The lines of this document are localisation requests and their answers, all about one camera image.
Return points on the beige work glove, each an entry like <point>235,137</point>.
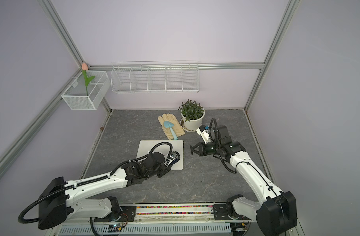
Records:
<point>177,127</point>

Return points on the light blue garden trowel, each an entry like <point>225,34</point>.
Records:
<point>168,124</point>

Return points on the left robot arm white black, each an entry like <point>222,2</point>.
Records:
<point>63,200</point>

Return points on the white wire wall shelf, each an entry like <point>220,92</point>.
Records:
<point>155,76</point>

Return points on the artificial pink tulip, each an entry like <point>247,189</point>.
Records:
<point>87,79</point>

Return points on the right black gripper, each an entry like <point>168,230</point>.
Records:
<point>201,152</point>

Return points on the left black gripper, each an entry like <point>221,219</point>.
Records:
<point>164,171</point>

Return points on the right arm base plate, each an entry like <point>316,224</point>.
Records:
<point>225,212</point>

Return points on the white plant pot saucer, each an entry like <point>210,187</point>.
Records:
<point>183,126</point>

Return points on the white mesh wall basket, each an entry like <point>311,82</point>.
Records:
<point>75,94</point>

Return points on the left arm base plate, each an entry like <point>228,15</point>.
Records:
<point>126,214</point>

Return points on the black wireless mouse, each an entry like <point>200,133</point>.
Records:
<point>174,158</point>

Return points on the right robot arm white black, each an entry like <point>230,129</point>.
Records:
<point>275,211</point>

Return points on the white pot with green plant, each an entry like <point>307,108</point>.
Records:
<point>192,114</point>

